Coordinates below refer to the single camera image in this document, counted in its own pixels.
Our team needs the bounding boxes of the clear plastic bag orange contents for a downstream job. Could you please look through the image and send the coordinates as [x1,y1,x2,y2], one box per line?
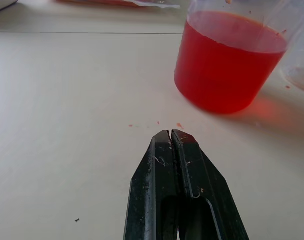
[55,0,180,9]

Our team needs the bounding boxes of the small clear plastic cup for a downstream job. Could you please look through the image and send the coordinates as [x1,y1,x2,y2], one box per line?
[279,14,304,94]

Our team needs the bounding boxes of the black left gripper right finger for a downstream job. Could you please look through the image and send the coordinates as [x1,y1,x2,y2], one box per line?
[170,129,250,240]

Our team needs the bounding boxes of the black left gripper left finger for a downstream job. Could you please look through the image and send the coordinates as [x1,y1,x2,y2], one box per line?
[123,129,180,240]

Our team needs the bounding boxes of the beaker of red liquid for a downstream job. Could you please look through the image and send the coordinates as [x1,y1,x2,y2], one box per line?
[173,0,304,115]

